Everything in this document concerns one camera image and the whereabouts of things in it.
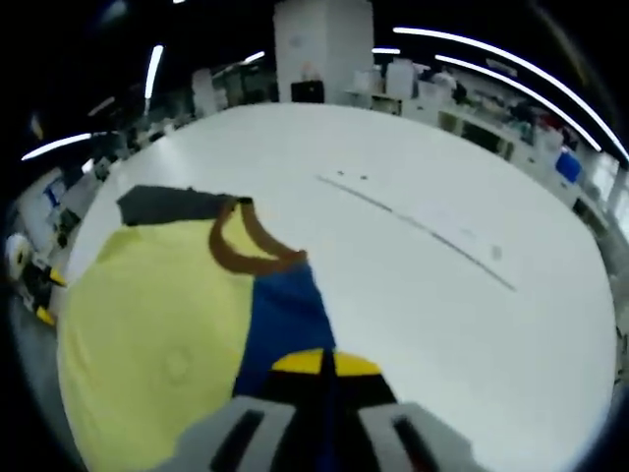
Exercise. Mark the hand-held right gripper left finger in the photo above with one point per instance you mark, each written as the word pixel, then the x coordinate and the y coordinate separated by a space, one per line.
pixel 236 432

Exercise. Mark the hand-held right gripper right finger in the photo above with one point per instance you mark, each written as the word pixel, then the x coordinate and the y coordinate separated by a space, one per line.
pixel 408 437

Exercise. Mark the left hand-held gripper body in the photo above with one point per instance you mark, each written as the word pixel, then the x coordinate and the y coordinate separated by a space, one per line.
pixel 18 255

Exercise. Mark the yellow blue grey garment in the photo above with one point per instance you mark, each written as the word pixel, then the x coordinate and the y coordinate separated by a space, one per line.
pixel 157 314

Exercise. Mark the black cabinet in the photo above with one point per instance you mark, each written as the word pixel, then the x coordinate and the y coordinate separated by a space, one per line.
pixel 307 92

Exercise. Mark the blue storage bin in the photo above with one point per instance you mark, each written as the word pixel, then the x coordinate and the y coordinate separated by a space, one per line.
pixel 569 167

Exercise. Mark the long white workbench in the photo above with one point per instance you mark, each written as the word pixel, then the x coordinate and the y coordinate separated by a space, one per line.
pixel 491 128

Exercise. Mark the wide white square column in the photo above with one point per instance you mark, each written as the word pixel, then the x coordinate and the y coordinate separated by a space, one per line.
pixel 322 49

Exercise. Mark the short curved ceiling light strip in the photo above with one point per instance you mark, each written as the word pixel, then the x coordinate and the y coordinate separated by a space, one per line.
pixel 457 63

